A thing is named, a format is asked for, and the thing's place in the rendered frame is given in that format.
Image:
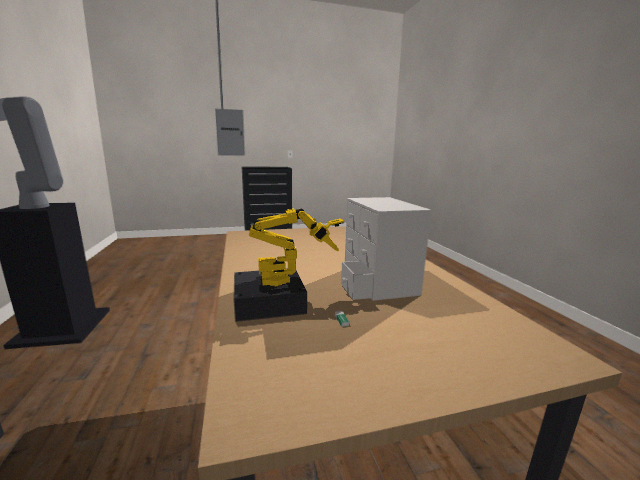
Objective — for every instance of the white chest of drawers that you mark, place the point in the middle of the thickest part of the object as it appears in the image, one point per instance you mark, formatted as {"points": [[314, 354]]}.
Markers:
{"points": [[401, 246]]}

